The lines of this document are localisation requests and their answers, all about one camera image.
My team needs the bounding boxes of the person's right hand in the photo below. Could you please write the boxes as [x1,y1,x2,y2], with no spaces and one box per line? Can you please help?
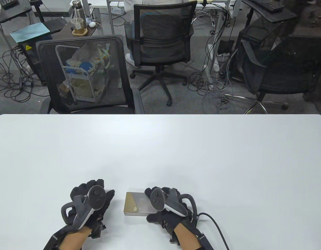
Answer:
[144,186,200,244]

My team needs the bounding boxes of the person's left hand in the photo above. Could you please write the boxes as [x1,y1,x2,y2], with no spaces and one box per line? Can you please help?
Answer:
[61,179,116,239]

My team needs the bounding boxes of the kraft and frosted pencil case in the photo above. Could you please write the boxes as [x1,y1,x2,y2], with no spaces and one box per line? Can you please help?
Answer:
[124,192,156,217]

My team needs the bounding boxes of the person's right forearm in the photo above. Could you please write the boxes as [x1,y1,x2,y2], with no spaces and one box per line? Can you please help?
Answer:
[174,221,203,250]

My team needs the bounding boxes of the grey left hand controller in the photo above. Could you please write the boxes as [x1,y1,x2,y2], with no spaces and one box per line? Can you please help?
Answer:
[61,185,106,231]

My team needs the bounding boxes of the black mesh chair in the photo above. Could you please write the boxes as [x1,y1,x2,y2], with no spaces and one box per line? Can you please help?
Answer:
[35,35,145,114]

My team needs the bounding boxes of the black box with yellow sticker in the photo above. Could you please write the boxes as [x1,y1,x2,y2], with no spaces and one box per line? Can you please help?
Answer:
[18,39,50,85]

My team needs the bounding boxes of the black swivel office chair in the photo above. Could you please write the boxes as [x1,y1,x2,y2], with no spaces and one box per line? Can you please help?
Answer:
[124,1,195,107]

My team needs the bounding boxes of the dark side table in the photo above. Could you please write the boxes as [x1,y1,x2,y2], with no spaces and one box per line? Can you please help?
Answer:
[50,7,101,42]

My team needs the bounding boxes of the clear plastic cup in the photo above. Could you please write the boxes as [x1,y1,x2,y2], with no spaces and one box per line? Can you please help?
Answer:
[70,18,88,35]

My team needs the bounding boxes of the teal paper folder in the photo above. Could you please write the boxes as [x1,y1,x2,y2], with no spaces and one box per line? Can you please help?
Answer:
[10,22,51,43]

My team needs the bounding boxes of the steel water bottle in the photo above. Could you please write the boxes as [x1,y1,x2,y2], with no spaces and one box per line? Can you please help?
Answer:
[72,0,85,23]

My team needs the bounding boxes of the dark mesh armchair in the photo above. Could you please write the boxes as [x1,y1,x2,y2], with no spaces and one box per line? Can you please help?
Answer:
[226,25,321,114]

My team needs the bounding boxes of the black keyboard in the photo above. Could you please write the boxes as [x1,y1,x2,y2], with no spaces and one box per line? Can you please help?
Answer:
[250,0,284,13]

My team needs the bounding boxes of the black right wrist strap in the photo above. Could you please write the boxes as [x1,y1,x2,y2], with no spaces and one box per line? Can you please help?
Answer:
[194,229,216,250]

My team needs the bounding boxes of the black wrist strap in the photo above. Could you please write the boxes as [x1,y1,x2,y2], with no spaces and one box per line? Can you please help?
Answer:
[43,225,72,250]
[194,229,216,250]

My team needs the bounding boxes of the black right glove cable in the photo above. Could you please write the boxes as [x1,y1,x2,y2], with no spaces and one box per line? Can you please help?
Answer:
[197,213,231,250]

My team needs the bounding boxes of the black left wrist strap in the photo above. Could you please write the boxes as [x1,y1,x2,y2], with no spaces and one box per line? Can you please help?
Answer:
[43,225,72,250]

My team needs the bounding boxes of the white wire basket cart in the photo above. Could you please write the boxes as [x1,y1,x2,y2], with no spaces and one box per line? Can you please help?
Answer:
[55,43,123,103]

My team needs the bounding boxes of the tangle of floor cables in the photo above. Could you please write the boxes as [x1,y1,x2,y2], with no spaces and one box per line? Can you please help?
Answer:
[187,8,245,110]

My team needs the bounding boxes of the black floor cables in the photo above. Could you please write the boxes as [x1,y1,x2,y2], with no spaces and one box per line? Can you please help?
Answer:
[0,47,41,103]

